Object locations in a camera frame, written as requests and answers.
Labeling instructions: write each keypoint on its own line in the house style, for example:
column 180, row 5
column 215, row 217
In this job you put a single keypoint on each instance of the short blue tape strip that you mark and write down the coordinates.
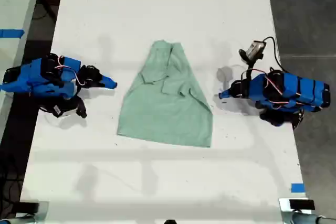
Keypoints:
column 297, row 187

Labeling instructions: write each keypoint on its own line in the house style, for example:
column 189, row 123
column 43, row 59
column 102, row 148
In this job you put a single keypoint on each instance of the grey metal tube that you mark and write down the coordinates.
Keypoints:
column 18, row 221
column 312, row 219

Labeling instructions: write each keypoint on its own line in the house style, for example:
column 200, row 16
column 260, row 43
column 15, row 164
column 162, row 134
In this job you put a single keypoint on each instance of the pale green T-shirt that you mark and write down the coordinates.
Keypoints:
column 162, row 113

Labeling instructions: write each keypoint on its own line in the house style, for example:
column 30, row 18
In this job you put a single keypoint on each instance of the black camera stalk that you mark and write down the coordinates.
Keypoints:
column 250, row 68
column 81, row 107

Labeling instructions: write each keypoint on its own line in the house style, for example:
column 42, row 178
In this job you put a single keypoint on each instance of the small round black object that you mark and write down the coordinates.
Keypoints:
column 170, row 222

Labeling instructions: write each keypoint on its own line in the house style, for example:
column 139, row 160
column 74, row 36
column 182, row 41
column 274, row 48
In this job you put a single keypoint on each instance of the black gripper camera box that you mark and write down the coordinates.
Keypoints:
column 59, row 109
column 253, row 50

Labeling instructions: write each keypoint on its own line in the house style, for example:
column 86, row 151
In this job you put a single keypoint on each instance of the long blue tape strip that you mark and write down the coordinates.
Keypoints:
column 10, row 33

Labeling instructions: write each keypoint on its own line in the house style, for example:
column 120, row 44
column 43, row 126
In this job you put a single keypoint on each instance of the white side table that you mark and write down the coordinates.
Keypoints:
column 13, row 3

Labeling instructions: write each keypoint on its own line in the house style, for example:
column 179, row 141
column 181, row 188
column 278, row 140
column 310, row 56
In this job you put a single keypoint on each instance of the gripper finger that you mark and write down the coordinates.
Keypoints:
column 102, row 85
column 231, row 91
column 231, row 96
column 107, row 80

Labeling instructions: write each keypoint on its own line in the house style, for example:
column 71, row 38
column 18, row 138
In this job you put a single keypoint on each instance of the small black box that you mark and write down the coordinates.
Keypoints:
column 302, row 204
column 29, row 207

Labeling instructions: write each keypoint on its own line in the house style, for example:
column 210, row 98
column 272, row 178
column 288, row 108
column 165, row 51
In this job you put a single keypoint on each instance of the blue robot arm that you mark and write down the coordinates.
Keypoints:
column 291, row 90
column 39, row 77

